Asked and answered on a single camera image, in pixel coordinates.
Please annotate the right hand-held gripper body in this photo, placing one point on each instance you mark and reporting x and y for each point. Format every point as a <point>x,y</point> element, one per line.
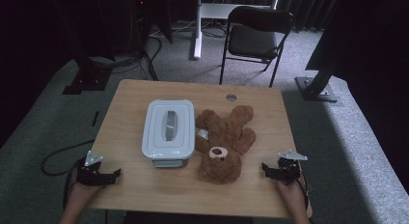
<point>288,171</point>

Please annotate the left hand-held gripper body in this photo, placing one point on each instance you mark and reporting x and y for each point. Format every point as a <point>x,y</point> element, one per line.
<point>91,176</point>

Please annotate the brown teddy bear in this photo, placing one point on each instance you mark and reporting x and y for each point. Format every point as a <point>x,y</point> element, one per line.
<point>225,143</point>

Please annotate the brown transparent storage box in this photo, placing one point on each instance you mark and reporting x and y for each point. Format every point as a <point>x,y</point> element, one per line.
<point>168,163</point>

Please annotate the person's left hand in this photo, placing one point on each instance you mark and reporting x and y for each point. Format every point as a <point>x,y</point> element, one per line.
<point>84,192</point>

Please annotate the person's right hand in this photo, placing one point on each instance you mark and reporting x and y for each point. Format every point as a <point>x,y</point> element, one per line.
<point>292,195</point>

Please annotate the black tape strip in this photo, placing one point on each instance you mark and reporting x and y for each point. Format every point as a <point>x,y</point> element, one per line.
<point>95,118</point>

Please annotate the grey round table grommet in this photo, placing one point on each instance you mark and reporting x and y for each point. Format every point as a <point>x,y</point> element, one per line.
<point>231,97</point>

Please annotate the person's dark clothing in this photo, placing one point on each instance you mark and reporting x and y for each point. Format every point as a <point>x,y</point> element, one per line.
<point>186,218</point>

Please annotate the black stand with metal base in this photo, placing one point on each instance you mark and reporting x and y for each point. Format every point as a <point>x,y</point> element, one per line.
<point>316,89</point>

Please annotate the black stand with flat base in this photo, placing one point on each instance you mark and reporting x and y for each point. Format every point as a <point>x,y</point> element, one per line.
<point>88,79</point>

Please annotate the black folding chair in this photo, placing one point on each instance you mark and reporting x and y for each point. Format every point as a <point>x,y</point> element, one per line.
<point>254,39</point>

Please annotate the dark curtain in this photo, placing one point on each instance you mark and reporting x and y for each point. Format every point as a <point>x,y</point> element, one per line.
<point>308,8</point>

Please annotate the white desk frame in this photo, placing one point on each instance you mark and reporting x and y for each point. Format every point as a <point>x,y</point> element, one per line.
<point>198,31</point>

